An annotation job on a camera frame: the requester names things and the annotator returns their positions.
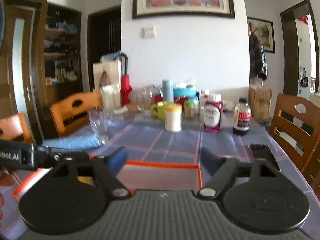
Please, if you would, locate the wooden chair near left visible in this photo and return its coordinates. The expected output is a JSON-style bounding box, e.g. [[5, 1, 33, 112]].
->
[[0, 113, 34, 143]]

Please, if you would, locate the wooden chair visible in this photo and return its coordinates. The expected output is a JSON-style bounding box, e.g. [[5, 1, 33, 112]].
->
[[0, 113, 34, 143], [269, 94, 319, 196], [50, 91, 103, 137]]

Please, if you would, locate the orange cardboard box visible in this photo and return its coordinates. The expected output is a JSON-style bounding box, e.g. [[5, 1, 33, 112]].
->
[[12, 160, 202, 203]]

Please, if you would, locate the dark bottle red label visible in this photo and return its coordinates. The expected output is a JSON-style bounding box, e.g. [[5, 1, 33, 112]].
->
[[233, 98, 252, 135]]

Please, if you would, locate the clear glass cup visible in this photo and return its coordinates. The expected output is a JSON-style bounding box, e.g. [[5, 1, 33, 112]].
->
[[88, 108, 109, 145]]

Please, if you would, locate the purple supplement bottle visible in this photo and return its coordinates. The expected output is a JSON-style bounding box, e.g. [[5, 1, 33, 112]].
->
[[203, 94, 223, 133]]

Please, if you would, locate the small jar green lid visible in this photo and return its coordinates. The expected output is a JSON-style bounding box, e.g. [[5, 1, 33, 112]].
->
[[184, 100, 195, 118]]

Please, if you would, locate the white jar yellow lid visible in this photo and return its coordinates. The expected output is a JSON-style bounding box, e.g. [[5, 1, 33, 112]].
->
[[164, 103, 182, 132]]

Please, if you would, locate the wooden chair far left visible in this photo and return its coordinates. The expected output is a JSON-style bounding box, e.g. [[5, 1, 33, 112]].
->
[[50, 91, 103, 137]]

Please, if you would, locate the brown cardboard box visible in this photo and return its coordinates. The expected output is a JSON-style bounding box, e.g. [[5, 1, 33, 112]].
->
[[249, 85, 272, 120]]

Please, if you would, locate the teal food container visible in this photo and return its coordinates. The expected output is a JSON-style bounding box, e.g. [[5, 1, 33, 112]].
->
[[174, 87, 197, 98]]

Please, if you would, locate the wooden chair far right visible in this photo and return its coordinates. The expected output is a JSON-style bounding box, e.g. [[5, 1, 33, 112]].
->
[[269, 94, 319, 196]]

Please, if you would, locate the yellow-green mug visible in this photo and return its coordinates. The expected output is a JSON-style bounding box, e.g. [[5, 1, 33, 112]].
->
[[150, 101, 172, 120]]

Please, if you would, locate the clear glass jar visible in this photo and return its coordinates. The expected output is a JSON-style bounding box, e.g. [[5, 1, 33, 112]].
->
[[136, 87, 154, 112]]

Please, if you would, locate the red umbrella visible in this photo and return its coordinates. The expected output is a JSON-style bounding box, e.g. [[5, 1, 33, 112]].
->
[[120, 53, 133, 107]]

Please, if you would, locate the light blue tumbler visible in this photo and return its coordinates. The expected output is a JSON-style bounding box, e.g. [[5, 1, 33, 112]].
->
[[162, 79, 174, 102]]

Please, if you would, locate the white paper bag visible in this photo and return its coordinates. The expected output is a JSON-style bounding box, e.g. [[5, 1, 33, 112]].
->
[[93, 60, 121, 112]]

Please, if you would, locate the dark wooden shelf cabinet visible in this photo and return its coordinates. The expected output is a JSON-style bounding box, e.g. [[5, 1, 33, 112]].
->
[[32, 1, 83, 140]]

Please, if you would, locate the black jacket hanging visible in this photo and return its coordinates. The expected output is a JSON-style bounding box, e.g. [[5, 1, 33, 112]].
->
[[249, 33, 267, 81]]

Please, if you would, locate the black handbag hanging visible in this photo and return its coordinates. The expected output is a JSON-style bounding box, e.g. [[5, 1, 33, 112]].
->
[[300, 67, 309, 88]]

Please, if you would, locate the small framed landscape picture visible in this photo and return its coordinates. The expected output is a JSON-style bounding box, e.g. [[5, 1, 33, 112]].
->
[[247, 17, 275, 53]]

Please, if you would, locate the white wall switch panel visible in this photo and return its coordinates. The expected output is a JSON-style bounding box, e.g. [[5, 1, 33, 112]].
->
[[142, 26, 156, 39]]

